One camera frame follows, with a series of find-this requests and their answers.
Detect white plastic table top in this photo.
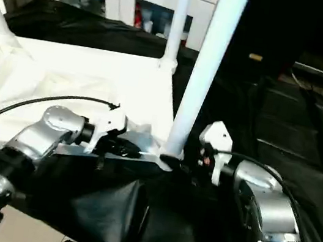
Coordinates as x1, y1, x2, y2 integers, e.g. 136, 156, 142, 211
0, 31, 190, 182

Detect black plastic mat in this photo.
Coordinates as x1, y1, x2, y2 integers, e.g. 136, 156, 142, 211
0, 0, 323, 242

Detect small red bottle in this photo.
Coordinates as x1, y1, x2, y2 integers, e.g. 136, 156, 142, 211
132, 4, 145, 29

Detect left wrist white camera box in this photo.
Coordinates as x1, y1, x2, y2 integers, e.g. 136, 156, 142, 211
82, 103, 130, 160

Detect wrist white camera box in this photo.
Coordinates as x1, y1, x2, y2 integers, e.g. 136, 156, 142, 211
82, 103, 130, 160
191, 119, 237, 188

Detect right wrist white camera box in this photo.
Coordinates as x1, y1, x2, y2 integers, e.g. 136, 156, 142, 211
191, 119, 237, 188

